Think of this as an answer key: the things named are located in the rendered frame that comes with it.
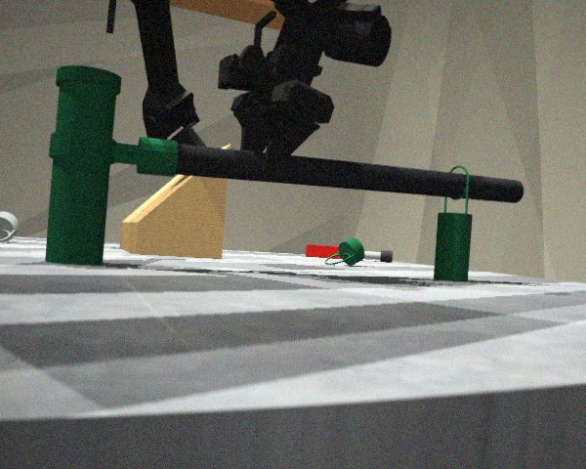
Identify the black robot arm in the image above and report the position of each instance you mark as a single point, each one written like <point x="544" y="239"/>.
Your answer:
<point x="347" y="32"/>

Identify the black horizontal rail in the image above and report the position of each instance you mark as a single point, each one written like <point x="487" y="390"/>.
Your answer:
<point x="300" y="170"/>

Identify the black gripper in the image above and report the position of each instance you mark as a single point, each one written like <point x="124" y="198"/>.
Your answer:
<point x="284" y="119"/>

